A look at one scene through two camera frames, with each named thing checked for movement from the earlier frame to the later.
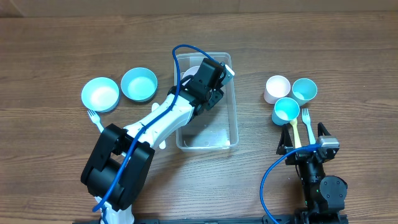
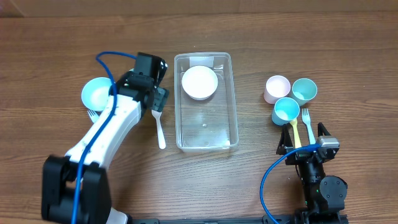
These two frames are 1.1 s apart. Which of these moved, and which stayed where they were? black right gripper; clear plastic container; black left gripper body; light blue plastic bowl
Moved: black left gripper body
Stayed: light blue plastic bowl; black right gripper; clear plastic container
